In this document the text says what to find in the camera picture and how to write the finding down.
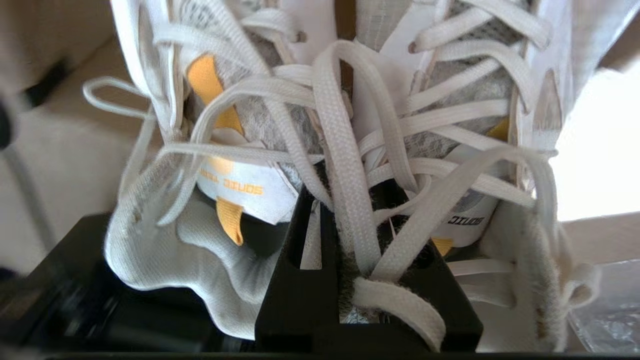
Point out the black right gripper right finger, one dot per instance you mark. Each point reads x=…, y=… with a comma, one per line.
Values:
x=450, y=310

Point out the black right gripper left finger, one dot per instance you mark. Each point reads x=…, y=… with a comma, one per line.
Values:
x=290, y=305

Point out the white mesh sneaker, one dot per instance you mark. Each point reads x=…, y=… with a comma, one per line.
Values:
x=165, y=250
x=470, y=90

